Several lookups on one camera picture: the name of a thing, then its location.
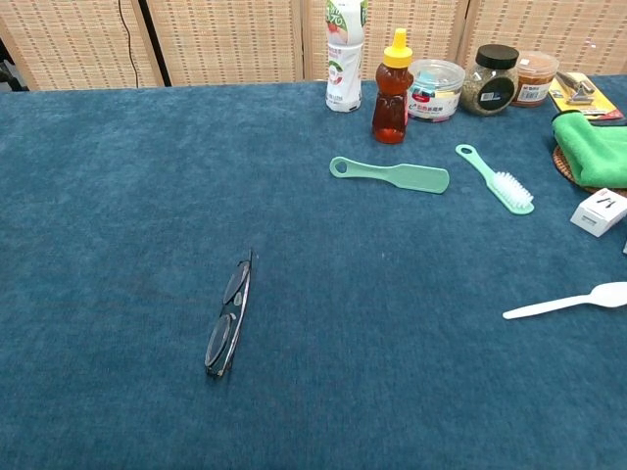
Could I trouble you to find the black thin-frame eyeglasses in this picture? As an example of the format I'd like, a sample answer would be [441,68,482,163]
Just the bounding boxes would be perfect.
[204,249,256,378]

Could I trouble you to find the mint green scrub brush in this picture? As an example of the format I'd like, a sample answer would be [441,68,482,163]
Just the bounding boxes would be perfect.
[328,156,451,196]
[455,143,536,216]

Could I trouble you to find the blue table cover cloth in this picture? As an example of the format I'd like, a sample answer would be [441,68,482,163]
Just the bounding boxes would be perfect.
[0,73,627,470]

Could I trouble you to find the bear-shaped honey bottle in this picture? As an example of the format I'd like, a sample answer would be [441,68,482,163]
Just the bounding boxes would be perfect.
[370,27,414,146]

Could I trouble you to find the drink bottle with yellow cap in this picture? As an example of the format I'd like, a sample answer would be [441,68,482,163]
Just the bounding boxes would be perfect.
[324,0,368,114]

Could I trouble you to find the clear tub of binder clips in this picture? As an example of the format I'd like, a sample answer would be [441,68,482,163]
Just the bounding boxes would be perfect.
[406,58,466,123]

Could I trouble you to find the woven bamboo folding screen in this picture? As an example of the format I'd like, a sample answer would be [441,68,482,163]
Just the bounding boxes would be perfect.
[0,0,627,93]

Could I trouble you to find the spice jar with black lid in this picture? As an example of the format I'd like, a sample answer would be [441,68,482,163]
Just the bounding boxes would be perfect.
[458,44,520,118]

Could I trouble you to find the white plastic spoon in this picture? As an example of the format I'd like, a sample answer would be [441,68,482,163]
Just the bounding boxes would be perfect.
[502,280,627,321]

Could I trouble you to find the black tripod stand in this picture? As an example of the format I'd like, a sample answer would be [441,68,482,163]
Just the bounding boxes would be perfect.
[0,0,172,93]

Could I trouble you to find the round woven coaster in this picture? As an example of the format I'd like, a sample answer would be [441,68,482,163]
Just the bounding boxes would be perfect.
[552,144,627,197]

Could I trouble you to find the clear tub of brown sauce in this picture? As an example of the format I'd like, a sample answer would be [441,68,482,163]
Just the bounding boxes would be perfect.
[509,50,560,109]

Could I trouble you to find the small white cardboard box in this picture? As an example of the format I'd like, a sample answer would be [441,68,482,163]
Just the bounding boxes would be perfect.
[569,187,627,239]

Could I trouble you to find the green microfibre cloth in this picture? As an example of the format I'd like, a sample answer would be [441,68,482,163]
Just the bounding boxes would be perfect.
[552,111,627,190]

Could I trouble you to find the razor on yellow card pack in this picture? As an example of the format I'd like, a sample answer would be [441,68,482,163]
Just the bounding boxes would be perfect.
[548,70,626,121]

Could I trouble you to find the thin black hanging cable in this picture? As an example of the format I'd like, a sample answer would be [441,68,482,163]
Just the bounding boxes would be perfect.
[117,0,142,89]

